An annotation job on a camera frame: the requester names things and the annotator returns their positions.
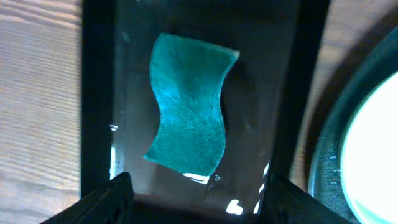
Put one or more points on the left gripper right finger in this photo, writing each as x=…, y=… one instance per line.
x=285, y=203

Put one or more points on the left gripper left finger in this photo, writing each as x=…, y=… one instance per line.
x=109, y=204

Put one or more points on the light blue plate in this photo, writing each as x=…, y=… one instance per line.
x=369, y=156

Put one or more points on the green scouring sponge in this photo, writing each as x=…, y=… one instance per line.
x=186, y=77

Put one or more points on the round black tray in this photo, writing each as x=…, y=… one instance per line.
x=324, y=182

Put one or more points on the rectangular black tray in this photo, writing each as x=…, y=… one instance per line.
x=263, y=100

